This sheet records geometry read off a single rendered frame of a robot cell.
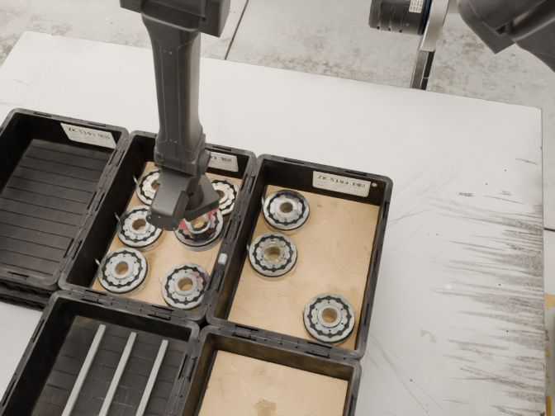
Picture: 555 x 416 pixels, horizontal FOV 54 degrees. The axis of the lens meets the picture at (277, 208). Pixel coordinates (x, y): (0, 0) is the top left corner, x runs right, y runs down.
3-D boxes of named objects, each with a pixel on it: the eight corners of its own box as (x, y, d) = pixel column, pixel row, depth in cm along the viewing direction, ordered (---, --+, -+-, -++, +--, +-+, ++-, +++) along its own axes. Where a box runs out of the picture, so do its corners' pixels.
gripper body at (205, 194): (221, 202, 105) (216, 182, 98) (173, 227, 102) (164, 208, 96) (206, 177, 107) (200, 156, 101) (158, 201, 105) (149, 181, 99)
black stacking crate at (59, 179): (33, 138, 140) (14, 108, 130) (142, 159, 136) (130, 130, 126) (-50, 278, 121) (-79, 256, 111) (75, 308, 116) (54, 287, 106)
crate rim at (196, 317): (134, 134, 127) (131, 128, 125) (258, 158, 123) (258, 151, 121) (59, 292, 108) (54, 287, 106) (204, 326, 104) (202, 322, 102)
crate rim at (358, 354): (258, 158, 123) (258, 151, 121) (392, 183, 119) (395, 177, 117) (204, 326, 104) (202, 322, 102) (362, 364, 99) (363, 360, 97)
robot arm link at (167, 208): (211, 146, 89) (160, 131, 89) (190, 207, 84) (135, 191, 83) (207, 181, 100) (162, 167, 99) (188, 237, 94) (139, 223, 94)
